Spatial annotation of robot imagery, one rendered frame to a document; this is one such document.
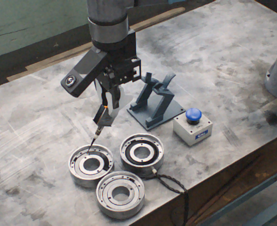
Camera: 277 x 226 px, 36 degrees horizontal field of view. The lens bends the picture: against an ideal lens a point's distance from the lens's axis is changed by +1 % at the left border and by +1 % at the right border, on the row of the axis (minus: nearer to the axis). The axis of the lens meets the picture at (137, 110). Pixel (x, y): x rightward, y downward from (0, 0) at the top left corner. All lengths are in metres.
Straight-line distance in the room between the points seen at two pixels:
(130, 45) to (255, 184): 0.66
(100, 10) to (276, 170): 0.83
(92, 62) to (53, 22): 1.86
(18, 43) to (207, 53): 1.53
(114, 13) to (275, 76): 0.58
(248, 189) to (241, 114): 0.27
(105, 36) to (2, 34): 1.82
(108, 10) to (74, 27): 2.00
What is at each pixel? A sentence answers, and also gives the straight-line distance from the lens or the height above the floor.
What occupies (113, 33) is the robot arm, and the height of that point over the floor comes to 1.16.
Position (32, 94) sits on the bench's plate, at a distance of 1.25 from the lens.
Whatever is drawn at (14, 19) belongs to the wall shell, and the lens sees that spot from 2.58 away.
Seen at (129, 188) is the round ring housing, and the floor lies 0.83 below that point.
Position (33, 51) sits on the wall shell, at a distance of 2.73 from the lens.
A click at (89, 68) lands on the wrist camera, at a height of 1.09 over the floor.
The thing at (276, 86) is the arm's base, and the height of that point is 0.83.
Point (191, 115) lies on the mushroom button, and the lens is 1.04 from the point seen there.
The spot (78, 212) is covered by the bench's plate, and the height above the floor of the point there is 0.80.
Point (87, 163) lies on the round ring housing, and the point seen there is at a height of 0.81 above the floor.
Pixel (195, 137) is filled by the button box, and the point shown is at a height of 0.83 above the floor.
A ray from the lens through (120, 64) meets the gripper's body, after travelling 0.87.
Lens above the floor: 1.60
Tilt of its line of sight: 44 degrees down
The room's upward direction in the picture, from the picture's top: 2 degrees counter-clockwise
